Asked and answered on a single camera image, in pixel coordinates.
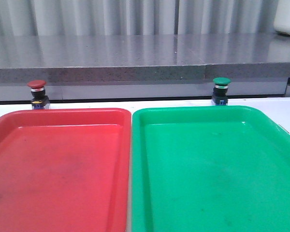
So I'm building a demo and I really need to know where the grey stone counter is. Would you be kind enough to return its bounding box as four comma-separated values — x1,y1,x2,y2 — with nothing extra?
0,33,290,102

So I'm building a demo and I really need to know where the red mushroom push button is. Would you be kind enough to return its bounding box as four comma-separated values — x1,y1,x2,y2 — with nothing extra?
27,80,50,110

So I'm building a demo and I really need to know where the green plastic tray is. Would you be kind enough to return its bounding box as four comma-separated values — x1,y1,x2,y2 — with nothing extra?
131,106,290,232

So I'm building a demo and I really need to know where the red plastic tray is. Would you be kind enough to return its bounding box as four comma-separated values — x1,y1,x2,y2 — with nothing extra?
0,108,131,232

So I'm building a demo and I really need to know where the green mushroom push button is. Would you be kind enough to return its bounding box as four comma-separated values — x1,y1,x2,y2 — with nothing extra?
212,77,231,105

